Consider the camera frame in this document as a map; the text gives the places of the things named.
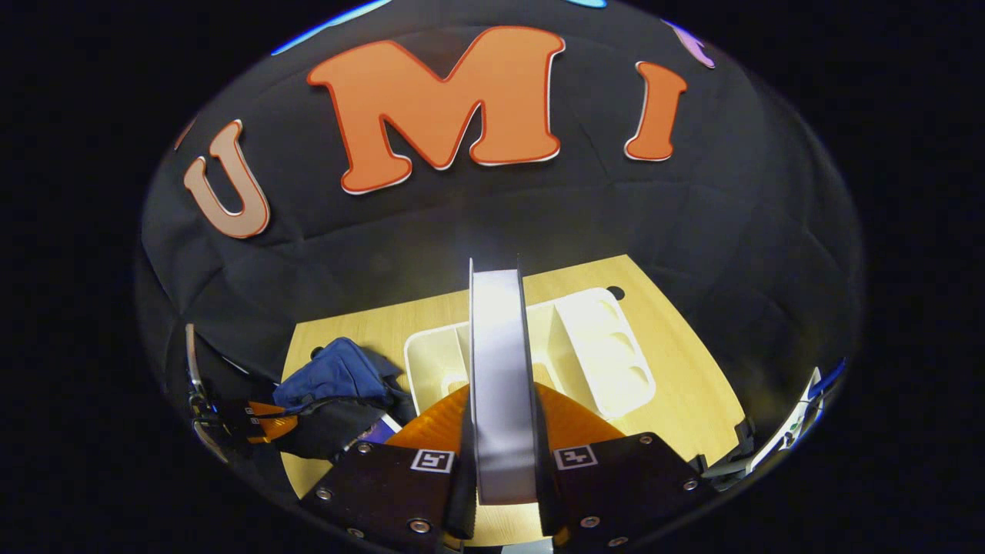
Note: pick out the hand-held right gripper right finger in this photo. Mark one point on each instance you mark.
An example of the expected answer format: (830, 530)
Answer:
(616, 485)

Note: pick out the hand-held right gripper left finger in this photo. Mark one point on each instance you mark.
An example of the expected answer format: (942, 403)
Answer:
(385, 485)

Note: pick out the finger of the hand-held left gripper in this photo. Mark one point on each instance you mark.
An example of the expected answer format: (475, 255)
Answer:
(269, 422)

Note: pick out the blue schoolbag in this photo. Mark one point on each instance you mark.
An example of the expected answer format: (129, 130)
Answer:
(335, 373)

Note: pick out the white bookshelf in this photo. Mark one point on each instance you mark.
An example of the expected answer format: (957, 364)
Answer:
(600, 354)

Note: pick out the grey portrait cover book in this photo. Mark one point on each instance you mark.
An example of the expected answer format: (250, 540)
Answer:
(500, 385)

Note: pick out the black table clamp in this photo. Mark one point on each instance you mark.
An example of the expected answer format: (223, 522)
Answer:
(743, 437)

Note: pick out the white background desk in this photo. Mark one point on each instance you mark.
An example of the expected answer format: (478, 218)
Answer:
(789, 427)

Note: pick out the black table grommet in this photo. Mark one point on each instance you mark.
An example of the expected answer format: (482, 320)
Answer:
(614, 292)

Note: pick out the black backdrop cloth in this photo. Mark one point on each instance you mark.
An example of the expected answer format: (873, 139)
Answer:
(539, 208)

